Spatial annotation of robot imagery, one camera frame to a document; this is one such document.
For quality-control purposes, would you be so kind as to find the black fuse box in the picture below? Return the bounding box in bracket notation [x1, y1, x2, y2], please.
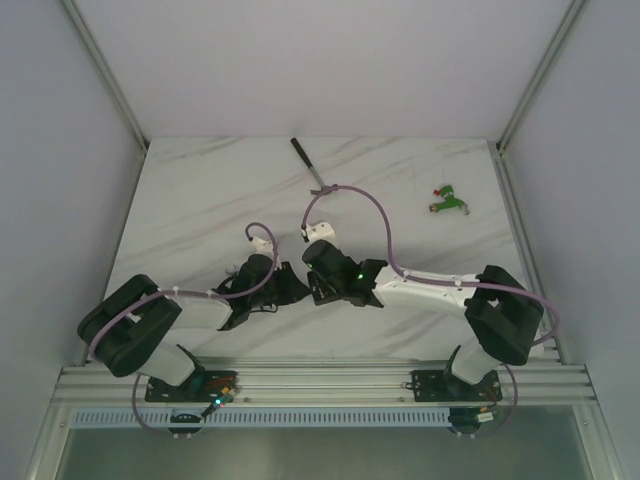
[307, 271, 342, 306]

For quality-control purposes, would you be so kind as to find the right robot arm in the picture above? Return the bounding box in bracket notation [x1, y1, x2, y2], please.
[302, 240, 543, 402]

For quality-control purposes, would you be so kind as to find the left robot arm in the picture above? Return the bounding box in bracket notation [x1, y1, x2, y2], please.
[77, 254, 311, 402]

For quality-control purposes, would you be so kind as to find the green red plastic connector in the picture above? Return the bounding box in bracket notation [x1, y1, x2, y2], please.
[428, 184, 470, 215]

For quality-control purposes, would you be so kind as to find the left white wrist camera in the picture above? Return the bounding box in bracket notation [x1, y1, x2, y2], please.
[250, 236, 274, 254]

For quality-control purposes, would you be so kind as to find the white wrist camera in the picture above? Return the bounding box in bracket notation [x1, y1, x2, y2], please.
[301, 222, 336, 244]
[250, 236, 274, 254]

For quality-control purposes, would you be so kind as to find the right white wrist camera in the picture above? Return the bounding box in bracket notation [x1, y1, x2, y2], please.
[301, 222, 336, 244]

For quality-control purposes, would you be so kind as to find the black handled claw hammer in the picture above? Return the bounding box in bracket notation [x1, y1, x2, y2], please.
[290, 138, 336, 196]

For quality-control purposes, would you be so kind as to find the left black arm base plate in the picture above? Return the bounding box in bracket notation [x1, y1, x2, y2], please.
[145, 370, 237, 403]

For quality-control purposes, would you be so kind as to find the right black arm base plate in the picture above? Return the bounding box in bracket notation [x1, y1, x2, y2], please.
[405, 370, 503, 403]

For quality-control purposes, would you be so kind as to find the slotted grey cable duct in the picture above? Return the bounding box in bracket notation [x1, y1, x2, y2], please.
[71, 407, 451, 429]

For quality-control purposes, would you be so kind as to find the aluminium front rail frame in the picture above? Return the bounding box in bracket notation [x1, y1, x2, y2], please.
[52, 358, 597, 407]

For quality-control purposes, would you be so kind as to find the right aluminium corner post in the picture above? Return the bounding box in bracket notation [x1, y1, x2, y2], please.
[496, 0, 590, 154]

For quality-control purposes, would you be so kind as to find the aluminium corner post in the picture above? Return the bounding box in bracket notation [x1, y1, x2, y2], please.
[496, 0, 590, 154]
[59, 0, 150, 153]

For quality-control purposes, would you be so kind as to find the left aluminium corner post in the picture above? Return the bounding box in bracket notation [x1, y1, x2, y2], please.
[59, 0, 150, 153]

